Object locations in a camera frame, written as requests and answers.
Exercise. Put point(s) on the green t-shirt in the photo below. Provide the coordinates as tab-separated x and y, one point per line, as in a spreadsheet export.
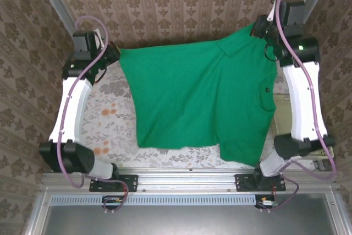
192	94

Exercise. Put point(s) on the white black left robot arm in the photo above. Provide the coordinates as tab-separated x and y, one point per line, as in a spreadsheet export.
71	108

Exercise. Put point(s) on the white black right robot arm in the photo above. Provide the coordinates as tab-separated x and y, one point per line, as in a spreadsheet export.
302	103

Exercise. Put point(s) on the floral patterned tablecloth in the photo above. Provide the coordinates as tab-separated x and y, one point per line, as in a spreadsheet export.
110	125

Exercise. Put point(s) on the pale green plastic basket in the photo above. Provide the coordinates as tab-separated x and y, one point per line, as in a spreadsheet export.
280	108

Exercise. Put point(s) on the small circuit board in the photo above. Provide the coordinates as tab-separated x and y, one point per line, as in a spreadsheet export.
268	202
112	200

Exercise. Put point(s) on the grey metal sheet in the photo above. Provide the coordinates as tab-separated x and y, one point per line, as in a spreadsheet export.
178	221

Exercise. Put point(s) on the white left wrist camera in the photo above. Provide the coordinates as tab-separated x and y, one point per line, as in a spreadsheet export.
99	38

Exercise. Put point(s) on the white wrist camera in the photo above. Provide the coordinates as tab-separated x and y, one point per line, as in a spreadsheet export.
272	9
99	38

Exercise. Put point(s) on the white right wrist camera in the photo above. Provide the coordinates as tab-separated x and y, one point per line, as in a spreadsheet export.
272	9

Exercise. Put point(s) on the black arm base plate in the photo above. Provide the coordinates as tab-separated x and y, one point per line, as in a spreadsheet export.
129	182
243	182

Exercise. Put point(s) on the long aluminium mounting rail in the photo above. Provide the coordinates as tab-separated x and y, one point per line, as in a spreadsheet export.
187	180

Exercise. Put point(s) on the aluminium frame bar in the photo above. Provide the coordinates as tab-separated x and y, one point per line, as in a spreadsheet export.
35	218
341	218

